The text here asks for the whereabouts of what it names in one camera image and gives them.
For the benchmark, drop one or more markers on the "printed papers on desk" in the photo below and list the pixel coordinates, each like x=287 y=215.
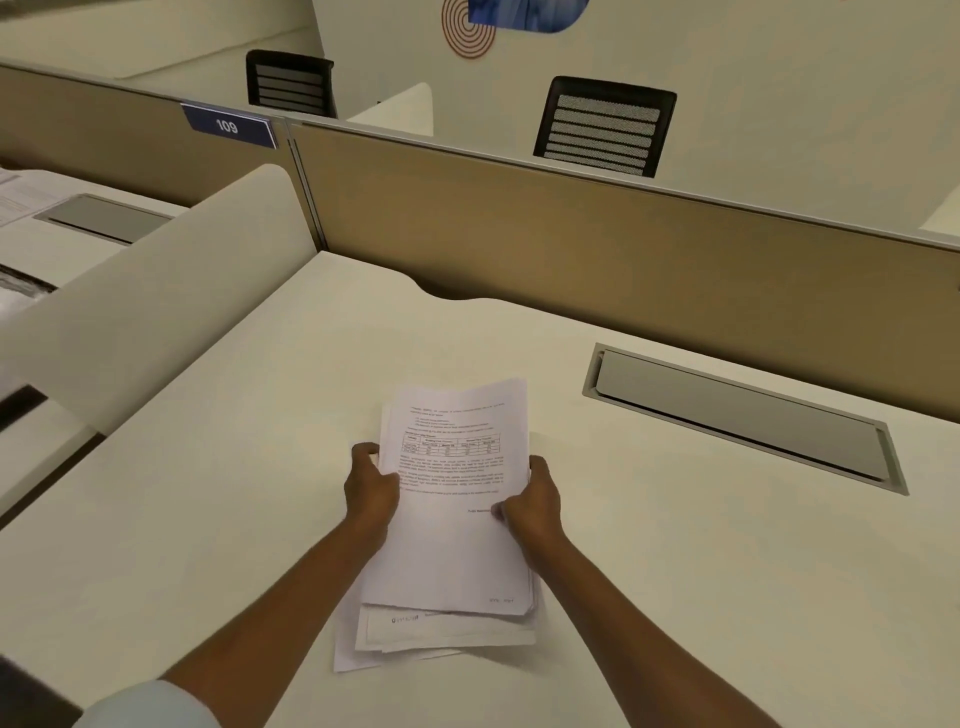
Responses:
x=26 y=196

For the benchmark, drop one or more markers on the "tan desk partition panel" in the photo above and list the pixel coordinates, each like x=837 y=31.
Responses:
x=112 y=142
x=637 y=255

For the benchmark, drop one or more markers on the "white rounded side divider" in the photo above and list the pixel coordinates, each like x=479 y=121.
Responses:
x=172 y=292

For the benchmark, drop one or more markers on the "person's right hand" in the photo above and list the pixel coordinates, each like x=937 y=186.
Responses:
x=538 y=510

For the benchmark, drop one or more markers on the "person's right forearm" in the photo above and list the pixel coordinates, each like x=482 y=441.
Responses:
x=645 y=645

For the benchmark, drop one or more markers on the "person's left hand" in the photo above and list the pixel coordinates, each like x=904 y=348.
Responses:
x=369 y=495

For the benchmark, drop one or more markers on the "small white rounded divider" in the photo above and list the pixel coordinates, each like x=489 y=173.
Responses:
x=397 y=112

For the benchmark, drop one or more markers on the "light blue shirt sleeve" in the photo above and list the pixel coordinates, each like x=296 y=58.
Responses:
x=150 y=709

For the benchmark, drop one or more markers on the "blue wall decal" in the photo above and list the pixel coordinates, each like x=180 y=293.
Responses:
x=525 y=13

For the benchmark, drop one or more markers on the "black mesh office chair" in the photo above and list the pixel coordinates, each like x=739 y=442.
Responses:
x=292 y=82
x=604 y=126

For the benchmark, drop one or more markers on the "person's left thumb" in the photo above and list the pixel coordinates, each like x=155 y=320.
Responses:
x=390 y=481

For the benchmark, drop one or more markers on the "blue desk number sign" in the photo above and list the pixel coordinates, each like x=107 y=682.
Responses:
x=227 y=126

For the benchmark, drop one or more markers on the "loose white paper sheets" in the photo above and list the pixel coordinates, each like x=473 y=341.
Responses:
x=420 y=637

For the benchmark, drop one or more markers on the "stack of printed white papers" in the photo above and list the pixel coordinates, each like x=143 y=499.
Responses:
x=450 y=480

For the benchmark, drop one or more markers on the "person's right thumb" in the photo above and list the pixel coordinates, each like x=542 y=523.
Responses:
x=504 y=510

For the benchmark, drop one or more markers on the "person's left forearm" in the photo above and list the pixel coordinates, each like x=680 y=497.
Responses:
x=277 y=600

